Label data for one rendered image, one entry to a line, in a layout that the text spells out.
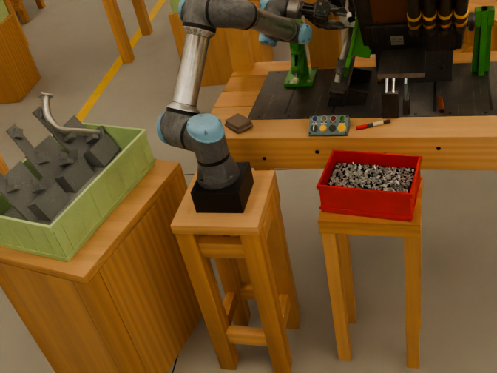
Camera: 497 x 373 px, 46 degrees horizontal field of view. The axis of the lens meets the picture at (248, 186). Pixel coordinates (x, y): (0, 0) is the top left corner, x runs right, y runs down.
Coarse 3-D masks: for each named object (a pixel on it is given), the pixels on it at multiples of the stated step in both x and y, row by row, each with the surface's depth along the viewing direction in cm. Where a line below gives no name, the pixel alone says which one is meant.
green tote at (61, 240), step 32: (96, 128) 251; (128, 128) 243; (128, 160) 233; (96, 192) 218; (128, 192) 235; (0, 224) 212; (32, 224) 202; (64, 224) 205; (96, 224) 220; (64, 256) 208
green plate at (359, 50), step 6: (354, 24) 216; (354, 30) 217; (354, 36) 218; (360, 36) 219; (354, 42) 221; (360, 42) 221; (354, 48) 223; (360, 48) 222; (366, 48) 222; (348, 54) 224; (354, 54) 224; (360, 54) 224; (366, 54) 223
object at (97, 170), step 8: (120, 152) 250; (112, 160) 247; (96, 168) 244; (104, 168) 243; (96, 176) 239; (88, 184) 235; (80, 192) 232; (72, 200) 229; (64, 208) 225; (8, 216) 228; (16, 216) 227; (56, 216) 222; (48, 224) 219
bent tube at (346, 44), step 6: (348, 12) 227; (348, 18) 228; (348, 24) 226; (348, 30) 234; (348, 36) 237; (348, 42) 238; (342, 48) 239; (348, 48) 239; (342, 54) 238; (336, 78) 237
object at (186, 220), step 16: (256, 176) 219; (272, 176) 218; (256, 192) 212; (192, 208) 211; (256, 208) 205; (176, 224) 205; (192, 224) 204; (208, 224) 202; (224, 224) 201; (240, 224) 199; (256, 224) 198
